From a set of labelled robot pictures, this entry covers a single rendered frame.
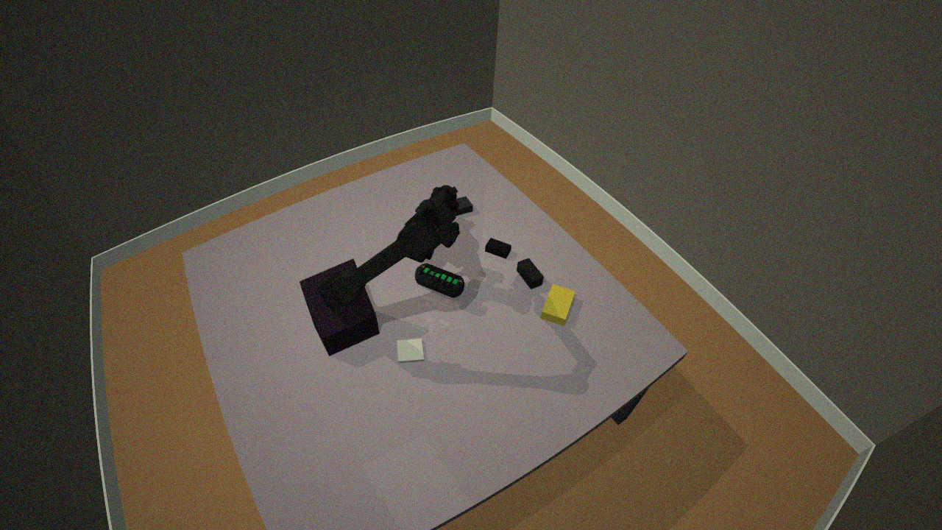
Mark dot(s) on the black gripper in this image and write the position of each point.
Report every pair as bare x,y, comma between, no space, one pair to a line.
424,256

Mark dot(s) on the yellow rectangular block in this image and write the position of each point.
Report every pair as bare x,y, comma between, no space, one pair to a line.
557,304

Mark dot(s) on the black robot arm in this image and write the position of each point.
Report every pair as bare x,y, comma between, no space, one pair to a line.
341,290

